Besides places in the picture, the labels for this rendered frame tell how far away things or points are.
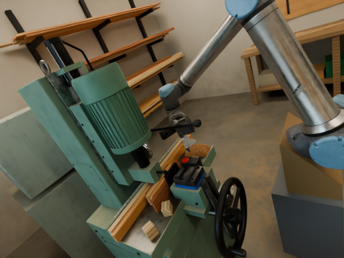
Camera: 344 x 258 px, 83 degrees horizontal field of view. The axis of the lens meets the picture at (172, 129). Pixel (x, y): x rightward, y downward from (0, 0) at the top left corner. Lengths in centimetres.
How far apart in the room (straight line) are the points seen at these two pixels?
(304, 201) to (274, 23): 86
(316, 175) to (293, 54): 60
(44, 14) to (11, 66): 84
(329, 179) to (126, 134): 91
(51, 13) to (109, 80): 282
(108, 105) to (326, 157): 78
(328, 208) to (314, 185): 12
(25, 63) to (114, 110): 250
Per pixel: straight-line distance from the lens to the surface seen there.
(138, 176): 91
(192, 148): 104
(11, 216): 316
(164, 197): 86
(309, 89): 80
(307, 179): 117
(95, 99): 70
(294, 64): 77
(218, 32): 97
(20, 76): 308
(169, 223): 80
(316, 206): 124
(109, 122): 72
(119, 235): 85
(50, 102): 88
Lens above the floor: 148
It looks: 24 degrees down
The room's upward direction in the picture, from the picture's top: 23 degrees counter-clockwise
